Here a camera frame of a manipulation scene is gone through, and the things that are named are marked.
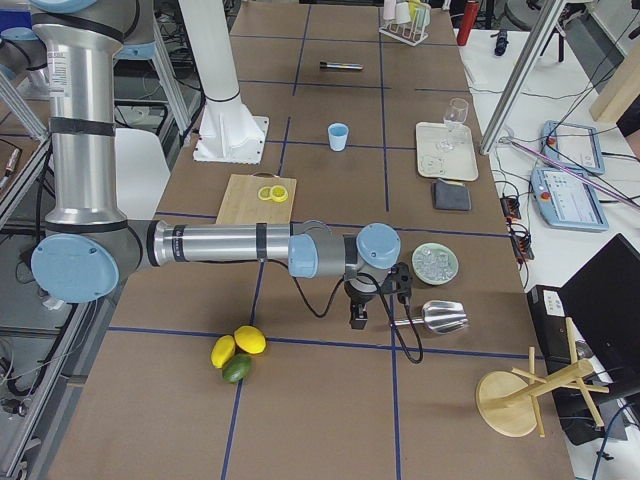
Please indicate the aluminium frame post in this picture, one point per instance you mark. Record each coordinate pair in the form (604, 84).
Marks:
(548, 18)

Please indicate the bamboo cutting board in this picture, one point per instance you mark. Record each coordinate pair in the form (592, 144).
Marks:
(241, 205)

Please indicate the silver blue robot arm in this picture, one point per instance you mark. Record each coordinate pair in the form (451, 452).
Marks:
(90, 246)

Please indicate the blue teach pendant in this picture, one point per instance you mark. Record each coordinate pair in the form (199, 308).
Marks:
(575, 146)
(566, 202)

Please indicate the red bottle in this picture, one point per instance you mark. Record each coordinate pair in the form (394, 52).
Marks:
(468, 21)

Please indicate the blue teach pendant near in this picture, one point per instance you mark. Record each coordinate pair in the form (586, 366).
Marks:
(566, 202)

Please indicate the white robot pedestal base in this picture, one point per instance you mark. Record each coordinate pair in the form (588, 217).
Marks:
(228, 132)

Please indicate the clear wine glass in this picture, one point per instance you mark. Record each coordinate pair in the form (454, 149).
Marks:
(454, 116)

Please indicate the wooden cup tree stand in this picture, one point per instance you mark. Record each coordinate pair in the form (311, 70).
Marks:
(508, 400)

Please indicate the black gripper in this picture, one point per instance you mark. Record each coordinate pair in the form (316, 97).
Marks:
(361, 296)

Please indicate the cream bear serving tray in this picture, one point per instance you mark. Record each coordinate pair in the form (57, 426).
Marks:
(440, 156)

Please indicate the light blue plastic cup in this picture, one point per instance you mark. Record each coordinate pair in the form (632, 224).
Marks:
(337, 136)

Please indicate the steel muddler black tip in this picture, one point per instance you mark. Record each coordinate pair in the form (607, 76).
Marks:
(336, 66)

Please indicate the metal ice scoop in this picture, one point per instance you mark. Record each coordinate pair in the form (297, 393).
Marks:
(438, 317)

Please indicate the green bowl of ice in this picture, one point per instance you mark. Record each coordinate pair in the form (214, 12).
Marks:
(434, 264)

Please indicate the green lime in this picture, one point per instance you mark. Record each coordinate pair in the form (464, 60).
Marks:
(237, 368)

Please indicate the blue teach pendant far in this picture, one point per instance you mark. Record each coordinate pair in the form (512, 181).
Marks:
(575, 146)

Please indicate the white wire cup rack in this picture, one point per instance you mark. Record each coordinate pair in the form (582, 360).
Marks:
(405, 21)

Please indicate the grey folded cloth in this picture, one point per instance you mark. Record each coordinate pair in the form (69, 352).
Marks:
(448, 195)

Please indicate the yellow lemon slice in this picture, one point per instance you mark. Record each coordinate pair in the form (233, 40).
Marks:
(278, 194)
(264, 193)

